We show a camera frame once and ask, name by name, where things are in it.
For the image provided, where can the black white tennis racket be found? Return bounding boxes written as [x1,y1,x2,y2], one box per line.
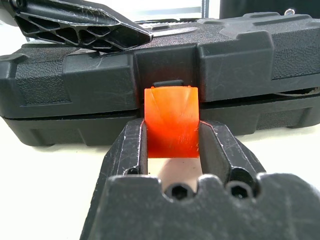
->
[134,18,200,26]

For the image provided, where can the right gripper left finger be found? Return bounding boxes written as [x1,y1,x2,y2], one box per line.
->
[99,119,151,179]

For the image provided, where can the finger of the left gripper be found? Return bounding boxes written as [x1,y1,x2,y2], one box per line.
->
[13,0,154,54]

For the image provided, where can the orange case latch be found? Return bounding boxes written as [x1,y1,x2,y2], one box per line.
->
[144,85,201,160]

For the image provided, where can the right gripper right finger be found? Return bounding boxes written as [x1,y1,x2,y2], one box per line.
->
[197,120,266,194]

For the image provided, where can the black plastic tool case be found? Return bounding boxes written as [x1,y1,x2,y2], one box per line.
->
[0,12,320,148]

